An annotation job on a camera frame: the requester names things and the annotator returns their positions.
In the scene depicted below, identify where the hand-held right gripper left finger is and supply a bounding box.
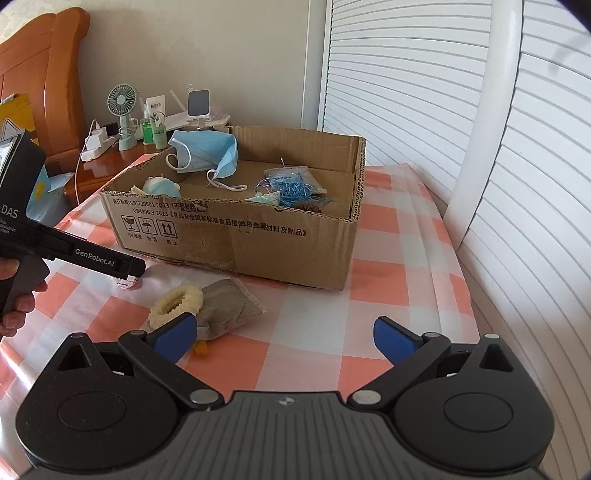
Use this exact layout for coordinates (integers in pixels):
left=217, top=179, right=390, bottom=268
left=44, top=313, right=221, bottom=411

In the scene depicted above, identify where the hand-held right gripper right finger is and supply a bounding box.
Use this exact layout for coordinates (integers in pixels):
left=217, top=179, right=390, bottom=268
left=347, top=316, right=532, bottom=409

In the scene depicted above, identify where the cream scrunchie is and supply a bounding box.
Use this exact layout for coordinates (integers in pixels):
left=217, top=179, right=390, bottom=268
left=148, top=285, right=204, bottom=326

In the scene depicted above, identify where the brownish grey pouch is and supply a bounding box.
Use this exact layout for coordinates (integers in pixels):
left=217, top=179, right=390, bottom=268
left=193, top=279, right=267, bottom=343

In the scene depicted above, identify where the brown cardboard box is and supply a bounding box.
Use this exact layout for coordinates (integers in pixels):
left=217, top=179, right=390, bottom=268
left=99, top=124, right=368, bottom=292

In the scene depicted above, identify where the light blue plush toy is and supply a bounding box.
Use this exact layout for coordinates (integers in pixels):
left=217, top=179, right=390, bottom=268
left=141, top=175, right=182, bottom=197

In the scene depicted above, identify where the blue floral tassel sachet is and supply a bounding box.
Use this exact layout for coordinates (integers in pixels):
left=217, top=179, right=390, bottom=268
left=245, top=176, right=334, bottom=213

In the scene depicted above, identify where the blue face mask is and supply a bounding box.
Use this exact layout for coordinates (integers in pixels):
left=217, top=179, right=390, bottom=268
left=165, top=130, right=249, bottom=191

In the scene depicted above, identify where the person's left hand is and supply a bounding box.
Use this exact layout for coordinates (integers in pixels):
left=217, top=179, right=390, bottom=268
left=0, top=258, right=47, bottom=340

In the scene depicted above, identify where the blue bedding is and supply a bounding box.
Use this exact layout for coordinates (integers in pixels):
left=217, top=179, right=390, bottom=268
left=28, top=172, right=77, bottom=228

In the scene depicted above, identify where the wooden nightstand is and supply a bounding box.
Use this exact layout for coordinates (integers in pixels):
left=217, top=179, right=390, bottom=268
left=74, top=115, right=232, bottom=205

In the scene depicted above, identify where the white charger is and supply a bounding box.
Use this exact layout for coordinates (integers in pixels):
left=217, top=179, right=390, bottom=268
left=81, top=120, right=119, bottom=162

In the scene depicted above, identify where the wooden headboard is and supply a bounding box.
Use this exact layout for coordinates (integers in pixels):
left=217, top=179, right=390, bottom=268
left=0, top=7, right=91, bottom=175

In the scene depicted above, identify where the mint green desk fan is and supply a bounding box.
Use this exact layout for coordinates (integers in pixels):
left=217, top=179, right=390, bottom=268
left=107, top=84, right=140, bottom=152

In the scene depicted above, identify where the white louvered closet door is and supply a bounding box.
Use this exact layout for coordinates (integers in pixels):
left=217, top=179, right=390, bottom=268
left=302, top=0, right=509, bottom=219
left=442, top=0, right=591, bottom=464

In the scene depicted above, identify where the white router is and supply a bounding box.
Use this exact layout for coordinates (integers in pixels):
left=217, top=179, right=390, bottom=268
left=164, top=90, right=232, bottom=133

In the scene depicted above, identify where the white stand with blue screen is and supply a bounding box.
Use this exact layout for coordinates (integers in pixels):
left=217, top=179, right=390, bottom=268
left=186, top=84, right=210, bottom=128

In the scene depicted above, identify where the white cable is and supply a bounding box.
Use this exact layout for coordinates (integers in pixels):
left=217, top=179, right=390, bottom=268
left=71, top=159, right=84, bottom=206

